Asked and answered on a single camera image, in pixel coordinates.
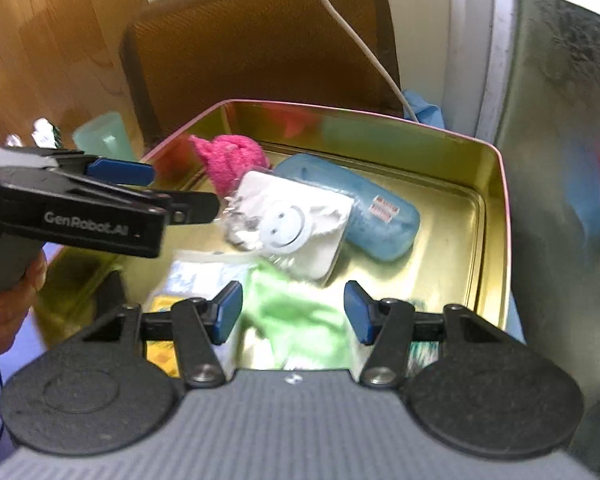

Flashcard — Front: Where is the white light-blue packet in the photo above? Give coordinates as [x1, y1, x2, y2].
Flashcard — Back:
[169, 249, 252, 307]

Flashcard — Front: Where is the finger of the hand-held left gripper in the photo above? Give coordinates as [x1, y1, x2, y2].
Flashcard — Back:
[0, 167, 221, 260]
[45, 151, 157, 187]

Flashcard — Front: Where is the pink knitted cloth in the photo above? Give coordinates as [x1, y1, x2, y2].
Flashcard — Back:
[189, 134, 274, 197]

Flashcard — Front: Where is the white smiley face packet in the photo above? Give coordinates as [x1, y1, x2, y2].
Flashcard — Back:
[220, 170, 356, 289]

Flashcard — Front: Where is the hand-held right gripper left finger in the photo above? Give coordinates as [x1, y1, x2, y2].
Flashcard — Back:
[82, 280, 244, 388]

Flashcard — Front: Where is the grey metal panel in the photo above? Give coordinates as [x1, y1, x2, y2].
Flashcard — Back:
[495, 0, 600, 480]

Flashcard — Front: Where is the brown chair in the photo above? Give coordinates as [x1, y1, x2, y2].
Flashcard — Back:
[119, 0, 406, 147]

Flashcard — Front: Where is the green white drink carton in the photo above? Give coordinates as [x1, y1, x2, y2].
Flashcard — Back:
[30, 117, 64, 149]

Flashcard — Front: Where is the blue plastic case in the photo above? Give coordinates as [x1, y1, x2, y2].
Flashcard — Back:
[275, 152, 422, 262]

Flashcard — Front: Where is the white cable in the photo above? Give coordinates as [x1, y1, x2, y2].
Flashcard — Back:
[292, 0, 421, 124]

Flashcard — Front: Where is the light green cloth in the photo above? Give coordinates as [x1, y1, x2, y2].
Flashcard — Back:
[237, 260, 366, 369]

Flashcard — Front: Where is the pink tin box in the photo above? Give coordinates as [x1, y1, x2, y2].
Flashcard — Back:
[32, 99, 512, 377]

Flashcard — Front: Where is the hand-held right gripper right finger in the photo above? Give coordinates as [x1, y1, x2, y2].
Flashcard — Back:
[343, 280, 527, 388]

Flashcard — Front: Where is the blue cloth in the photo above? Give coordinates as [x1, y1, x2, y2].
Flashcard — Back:
[402, 89, 446, 131]

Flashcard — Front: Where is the mint green measuring cup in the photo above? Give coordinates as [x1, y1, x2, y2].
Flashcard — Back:
[72, 111, 131, 161]

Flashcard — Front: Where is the yellow packet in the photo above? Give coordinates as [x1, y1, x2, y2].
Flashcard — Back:
[145, 295, 181, 377]

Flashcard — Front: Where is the person's left hand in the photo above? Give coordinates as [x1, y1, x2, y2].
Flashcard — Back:
[0, 250, 49, 361]

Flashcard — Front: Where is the wooden board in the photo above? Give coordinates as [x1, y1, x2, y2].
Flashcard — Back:
[0, 0, 154, 161]

